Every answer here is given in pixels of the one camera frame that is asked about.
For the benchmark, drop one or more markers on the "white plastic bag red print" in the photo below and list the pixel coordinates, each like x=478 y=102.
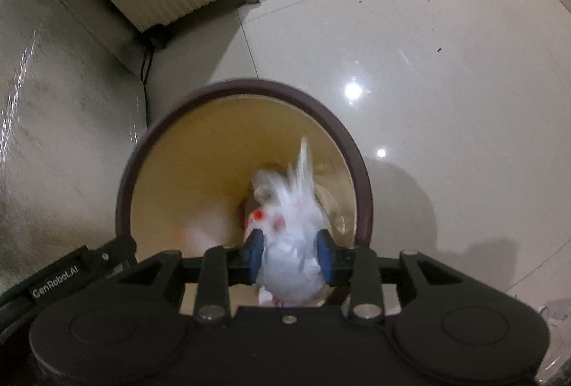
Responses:
x=292 y=234

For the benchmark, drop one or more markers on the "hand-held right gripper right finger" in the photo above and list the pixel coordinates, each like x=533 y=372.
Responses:
x=324 y=257

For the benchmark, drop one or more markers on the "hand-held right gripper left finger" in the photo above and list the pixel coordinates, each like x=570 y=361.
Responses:
x=255 y=253

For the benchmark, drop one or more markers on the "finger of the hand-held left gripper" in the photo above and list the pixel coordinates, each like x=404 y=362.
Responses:
x=113 y=253

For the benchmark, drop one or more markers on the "grey shiny floor mat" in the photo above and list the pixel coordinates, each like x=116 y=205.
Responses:
x=58 y=123

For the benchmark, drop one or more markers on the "clear crumpled plastic bag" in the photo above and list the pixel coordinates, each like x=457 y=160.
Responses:
x=557 y=337

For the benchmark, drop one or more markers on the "brown rimmed beige trash bin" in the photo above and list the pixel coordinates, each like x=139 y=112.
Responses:
x=187 y=154

